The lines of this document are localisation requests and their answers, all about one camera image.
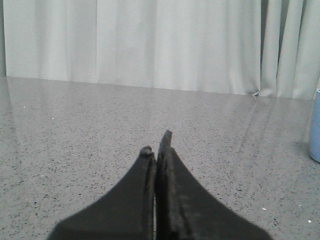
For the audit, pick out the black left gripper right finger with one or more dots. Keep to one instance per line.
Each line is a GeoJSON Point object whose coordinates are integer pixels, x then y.
{"type": "Point", "coordinates": [187, 211]}

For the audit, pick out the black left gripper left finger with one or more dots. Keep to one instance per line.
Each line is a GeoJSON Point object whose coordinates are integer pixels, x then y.
{"type": "Point", "coordinates": [126, 212]}

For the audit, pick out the blue plastic cup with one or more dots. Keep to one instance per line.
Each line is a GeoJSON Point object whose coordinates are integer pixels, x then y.
{"type": "Point", "coordinates": [314, 132]}

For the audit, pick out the white pleated curtain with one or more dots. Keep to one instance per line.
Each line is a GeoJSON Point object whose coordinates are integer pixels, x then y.
{"type": "Point", "coordinates": [247, 47]}

